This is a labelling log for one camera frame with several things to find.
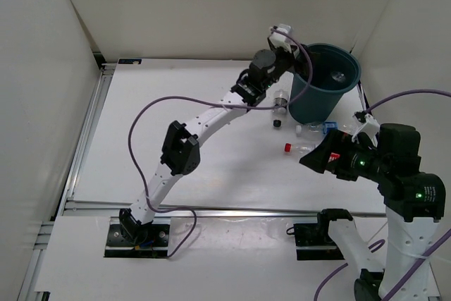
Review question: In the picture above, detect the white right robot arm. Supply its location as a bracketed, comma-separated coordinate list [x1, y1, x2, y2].
[299, 123, 450, 300]

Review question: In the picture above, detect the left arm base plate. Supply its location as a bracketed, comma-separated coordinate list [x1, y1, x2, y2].
[104, 220, 170, 259]

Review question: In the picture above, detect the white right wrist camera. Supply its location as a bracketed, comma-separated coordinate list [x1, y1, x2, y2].
[352, 111, 380, 142]

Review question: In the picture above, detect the blue sticker on table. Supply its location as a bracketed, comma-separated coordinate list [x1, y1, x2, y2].
[118, 59, 142, 65]

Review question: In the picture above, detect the black label plastic bottle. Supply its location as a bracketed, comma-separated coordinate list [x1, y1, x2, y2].
[271, 90, 290, 129]

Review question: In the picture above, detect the red label plastic bottle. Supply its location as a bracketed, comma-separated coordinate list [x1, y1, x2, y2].
[283, 142, 341, 163]

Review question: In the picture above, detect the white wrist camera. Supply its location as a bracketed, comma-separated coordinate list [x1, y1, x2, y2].
[268, 24, 292, 52]
[352, 111, 380, 142]

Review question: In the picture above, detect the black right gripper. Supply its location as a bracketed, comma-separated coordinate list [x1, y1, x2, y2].
[299, 128, 390, 182]

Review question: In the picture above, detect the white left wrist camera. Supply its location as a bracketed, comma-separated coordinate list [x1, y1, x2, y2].
[268, 24, 292, 52]

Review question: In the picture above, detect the blue label plastic bottle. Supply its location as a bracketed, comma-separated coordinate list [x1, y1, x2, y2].
[330, 70, 346, 83]

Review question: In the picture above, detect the dark teal plastic bin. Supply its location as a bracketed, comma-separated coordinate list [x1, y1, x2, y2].
[288, 43, 362, 124]

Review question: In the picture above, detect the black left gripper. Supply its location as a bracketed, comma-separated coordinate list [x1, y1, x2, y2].
[260, 42, 317, 89]

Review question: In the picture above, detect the clear bottle light blue label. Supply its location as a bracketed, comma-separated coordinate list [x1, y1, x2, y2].
[295, 121, 357, 138]

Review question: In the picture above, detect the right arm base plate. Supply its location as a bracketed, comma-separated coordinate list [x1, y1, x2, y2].
[286, 209, 353, 261]

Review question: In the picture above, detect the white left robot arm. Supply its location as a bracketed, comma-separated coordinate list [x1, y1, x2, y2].
[119, 43, 313, 245]

